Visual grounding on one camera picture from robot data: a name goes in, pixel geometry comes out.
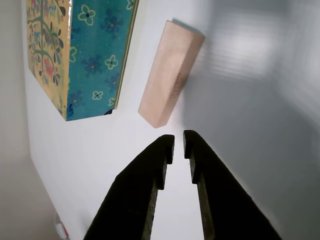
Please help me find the small red white object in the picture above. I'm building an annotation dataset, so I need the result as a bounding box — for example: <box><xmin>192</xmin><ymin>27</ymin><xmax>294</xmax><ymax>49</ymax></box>
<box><xmin>55</xmin><ymin>216</ymin><xmax>69</xmax><ymax>238</ymax></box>

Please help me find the yellow blue floral box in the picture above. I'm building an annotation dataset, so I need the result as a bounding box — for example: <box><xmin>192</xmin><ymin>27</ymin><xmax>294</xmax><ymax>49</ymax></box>
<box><xmin>26</xmin><ymin>0</ymin><xmax>140</xmax><ymax>122</ymax></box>

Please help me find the wooden Jenga block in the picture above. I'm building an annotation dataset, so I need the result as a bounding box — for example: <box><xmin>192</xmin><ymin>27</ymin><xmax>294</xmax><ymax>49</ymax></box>
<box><xmin>138</xmin><ymin>19</ymin><xmax>206</xmax><ymax>129</ymax></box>

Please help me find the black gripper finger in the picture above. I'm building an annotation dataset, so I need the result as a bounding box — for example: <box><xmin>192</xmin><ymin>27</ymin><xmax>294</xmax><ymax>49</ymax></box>
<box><xmin>182</xmin><ymin>129</ymin><xmax>282</xmax><ymax>240</ymax></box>
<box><xmin>83</xmin><ymin>134</ymin><xmax>175</xmax><ymax>240</ymax></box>

